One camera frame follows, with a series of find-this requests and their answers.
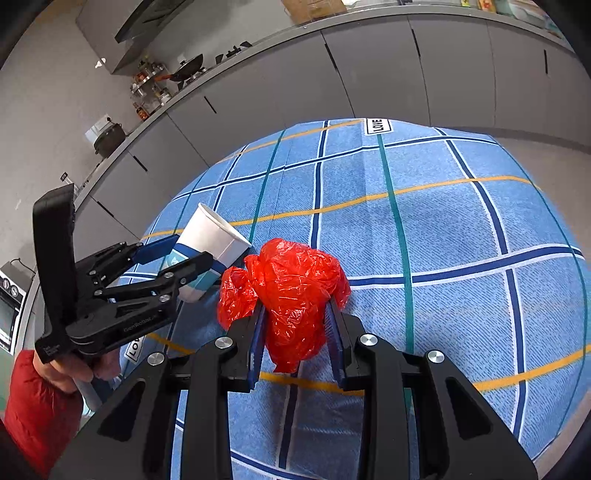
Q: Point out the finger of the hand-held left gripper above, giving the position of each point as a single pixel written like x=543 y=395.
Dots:
x=157 y=251
x=198 y=265

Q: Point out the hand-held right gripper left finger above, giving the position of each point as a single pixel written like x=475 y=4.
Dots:
x=256 y=350

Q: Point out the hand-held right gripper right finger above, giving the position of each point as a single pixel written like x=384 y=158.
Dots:
x=336 y=355

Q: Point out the white paper cup blue band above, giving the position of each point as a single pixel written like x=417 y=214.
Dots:
x=212 y=235

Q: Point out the red plastic bag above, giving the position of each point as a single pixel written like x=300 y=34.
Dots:
x=291 y=295

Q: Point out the person's left hand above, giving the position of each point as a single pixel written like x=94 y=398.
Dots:
x=64 y=374

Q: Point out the white microwave oven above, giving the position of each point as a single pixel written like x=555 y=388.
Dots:
x=9 y=304

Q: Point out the black rice cooker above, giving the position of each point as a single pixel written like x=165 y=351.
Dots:
x=110 y=140

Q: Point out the blue plaid tablecloth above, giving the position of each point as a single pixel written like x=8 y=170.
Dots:
x=438 y=230

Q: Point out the spice rack with bottles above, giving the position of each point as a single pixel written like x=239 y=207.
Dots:
x=147 y=87

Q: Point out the black wok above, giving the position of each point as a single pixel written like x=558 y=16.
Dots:
x=188 y=68

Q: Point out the gas stove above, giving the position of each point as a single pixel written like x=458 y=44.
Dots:
x=231 y=51

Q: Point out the grey upper kitchen cabinets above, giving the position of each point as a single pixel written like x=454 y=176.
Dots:
x=97 y=27

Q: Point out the grey kitchen cabinets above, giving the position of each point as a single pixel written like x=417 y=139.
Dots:
x=97 y=27
x=378 y=69

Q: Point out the black range hood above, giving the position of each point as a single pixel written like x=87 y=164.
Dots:
x=147 y=18

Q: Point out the grey lower kitchen cabinets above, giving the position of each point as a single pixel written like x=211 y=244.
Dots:
x=378 y=69

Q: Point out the wooden cutting board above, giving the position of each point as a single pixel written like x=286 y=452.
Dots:
x=314 y=9

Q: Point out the orange dish soap bottle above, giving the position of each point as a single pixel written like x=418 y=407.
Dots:
x=487 y=4

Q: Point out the white wall outlet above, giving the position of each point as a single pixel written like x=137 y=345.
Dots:
x=98 y=129

